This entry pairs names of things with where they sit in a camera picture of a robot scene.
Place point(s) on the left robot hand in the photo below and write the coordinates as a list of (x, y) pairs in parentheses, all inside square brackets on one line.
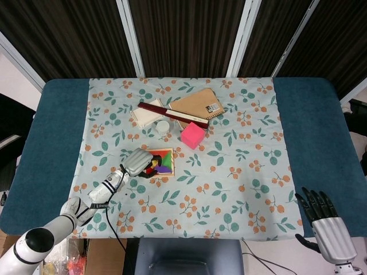
[(140, 164)]

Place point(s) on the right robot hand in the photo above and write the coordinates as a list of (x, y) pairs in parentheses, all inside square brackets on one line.
[(327, 229)]

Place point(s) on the purple parallelogram tangram piece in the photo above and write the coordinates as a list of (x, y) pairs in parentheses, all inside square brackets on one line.
[(163, 169)]

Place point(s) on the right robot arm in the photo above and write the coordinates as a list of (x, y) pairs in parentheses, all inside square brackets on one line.
[(347, 269)]

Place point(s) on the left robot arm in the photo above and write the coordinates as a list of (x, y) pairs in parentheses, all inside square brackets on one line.
[(63, 220)]

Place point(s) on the small clear round lid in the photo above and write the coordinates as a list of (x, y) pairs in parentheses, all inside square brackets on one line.
[(162, 127)]

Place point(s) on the white wooden tray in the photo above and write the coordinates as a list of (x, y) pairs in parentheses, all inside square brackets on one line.
[(146, 114)]

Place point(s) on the pink cube block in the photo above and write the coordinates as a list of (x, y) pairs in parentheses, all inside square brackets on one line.
[(192, 135)]

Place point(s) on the floral patterned tablecloth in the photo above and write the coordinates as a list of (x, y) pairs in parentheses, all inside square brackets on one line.
[(200, 194)]

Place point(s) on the brown spiral notebook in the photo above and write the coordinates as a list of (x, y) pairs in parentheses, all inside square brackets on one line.
[(195, 107)]

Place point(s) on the teal padded table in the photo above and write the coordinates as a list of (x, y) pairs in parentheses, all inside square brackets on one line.
[(43, 143)]

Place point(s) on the cardboard box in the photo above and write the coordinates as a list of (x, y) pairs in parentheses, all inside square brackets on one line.
[(100, 256)]

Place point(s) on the dark grey chair seat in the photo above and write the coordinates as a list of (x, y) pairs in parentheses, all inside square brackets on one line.
[(187, 256)]

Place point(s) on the clear plastic bag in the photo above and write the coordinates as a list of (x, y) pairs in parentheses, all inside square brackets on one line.
[(63, 257)]

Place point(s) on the folding screen partition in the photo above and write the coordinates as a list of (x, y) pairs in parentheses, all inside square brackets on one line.
[(183, 38)]

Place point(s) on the tangram puzzle tray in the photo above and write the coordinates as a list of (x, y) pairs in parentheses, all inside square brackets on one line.
[(164, 163)]

